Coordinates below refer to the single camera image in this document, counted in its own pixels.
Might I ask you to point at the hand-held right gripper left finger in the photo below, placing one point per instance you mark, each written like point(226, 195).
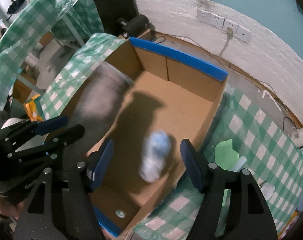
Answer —
point(102, 165)

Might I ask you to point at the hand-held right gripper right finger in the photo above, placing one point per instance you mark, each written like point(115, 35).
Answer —
point(191, 165)

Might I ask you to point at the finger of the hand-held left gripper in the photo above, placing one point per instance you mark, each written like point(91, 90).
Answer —
point(51, 125)
point(66, 135)

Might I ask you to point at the light green cloth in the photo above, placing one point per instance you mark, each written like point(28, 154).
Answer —
point(224, 152)

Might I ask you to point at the blue and white cloth bundle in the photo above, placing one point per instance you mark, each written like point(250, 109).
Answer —
point(155, 155)

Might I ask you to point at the grey cloth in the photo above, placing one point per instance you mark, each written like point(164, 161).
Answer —
point(96, 97)

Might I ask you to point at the cardboard box with blue edges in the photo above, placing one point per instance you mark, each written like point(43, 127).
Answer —
point(181, 105)

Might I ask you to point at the person's left hand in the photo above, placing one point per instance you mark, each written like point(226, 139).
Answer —
point(4, 210)

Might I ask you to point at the orange bag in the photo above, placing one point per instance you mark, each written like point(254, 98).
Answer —
point(32, 110)

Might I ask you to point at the brown cardboard box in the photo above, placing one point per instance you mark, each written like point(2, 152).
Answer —
point(21, 92)

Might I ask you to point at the white roll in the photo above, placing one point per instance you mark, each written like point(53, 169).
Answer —
point(240, 163)

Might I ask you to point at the round metal disc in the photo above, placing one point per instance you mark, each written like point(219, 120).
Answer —
point(120, 213)

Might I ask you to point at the green checked plastic tablecloth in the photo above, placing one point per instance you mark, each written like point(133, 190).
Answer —
point(41, 17)
point(254, 130)

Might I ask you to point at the colourful printed bag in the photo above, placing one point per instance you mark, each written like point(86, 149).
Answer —
point(290, 223)

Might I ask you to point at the white power strip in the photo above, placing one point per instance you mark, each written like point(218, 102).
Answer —
point(302, 133)

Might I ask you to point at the black umbrella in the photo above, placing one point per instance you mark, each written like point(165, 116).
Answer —
point(16, 3)

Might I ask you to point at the black cylindrical device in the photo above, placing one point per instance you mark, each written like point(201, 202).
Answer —
point(137, 25)

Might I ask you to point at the white metal table frame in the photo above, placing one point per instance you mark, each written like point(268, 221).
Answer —
point(74, 31)

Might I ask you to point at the white wall socket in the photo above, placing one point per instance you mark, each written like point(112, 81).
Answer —
point(244, 33)
point(217, 20)
point(203, 16)
point(231, 25)

